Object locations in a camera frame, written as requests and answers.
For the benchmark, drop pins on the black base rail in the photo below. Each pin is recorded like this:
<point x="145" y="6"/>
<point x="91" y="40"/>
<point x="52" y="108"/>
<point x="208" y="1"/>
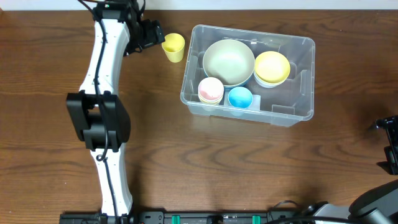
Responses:
<point x="180" y="218"/>

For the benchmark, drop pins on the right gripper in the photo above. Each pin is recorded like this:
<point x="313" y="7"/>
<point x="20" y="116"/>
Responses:
<point x="389" y="133"/>

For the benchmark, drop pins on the dark blue bowl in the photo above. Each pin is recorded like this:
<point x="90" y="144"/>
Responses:
<point x="239" y="84"/>

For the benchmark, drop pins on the yellow cup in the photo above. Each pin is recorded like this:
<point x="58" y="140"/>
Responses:
<point x="210" y="102"/>
<point x="173" y="47"/>

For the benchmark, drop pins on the beige bowl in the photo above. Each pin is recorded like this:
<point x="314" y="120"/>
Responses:
<point x="231" y="61"/>

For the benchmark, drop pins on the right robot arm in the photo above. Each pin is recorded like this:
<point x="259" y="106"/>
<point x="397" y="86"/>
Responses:
<point x="378" y="205"/>

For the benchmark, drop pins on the pink cup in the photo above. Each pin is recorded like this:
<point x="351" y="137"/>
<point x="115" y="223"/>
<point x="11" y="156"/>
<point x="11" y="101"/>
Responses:
<point x="211" y="89"/>

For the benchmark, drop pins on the white bowl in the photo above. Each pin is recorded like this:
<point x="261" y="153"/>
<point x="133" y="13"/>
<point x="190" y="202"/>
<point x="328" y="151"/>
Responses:
<point x="267" y="85"/>

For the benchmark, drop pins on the light blue cup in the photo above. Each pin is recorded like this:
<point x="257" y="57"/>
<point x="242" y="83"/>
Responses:
<point x="241" y="98"/>

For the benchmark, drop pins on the yellow bowl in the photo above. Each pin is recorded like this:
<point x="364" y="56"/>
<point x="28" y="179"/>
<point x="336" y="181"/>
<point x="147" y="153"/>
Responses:
<point x="272" y="67"/>

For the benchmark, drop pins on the clear plastic storage container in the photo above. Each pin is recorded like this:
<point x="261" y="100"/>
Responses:
<point x="284" y="105"/>

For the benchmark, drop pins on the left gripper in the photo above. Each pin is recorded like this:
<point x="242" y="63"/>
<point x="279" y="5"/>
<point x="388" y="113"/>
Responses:
<point x="156" y="34"/>

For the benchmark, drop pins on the grey bowl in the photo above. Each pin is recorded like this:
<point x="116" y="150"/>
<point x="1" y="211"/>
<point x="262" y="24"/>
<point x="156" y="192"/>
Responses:
<point x="258" y="78"/>

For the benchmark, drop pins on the pale green white cup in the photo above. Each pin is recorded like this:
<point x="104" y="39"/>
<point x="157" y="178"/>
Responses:
<point x="209" y="107"/>

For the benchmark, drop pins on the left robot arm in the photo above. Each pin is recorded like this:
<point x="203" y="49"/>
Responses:
<point x="100" y="120"/>

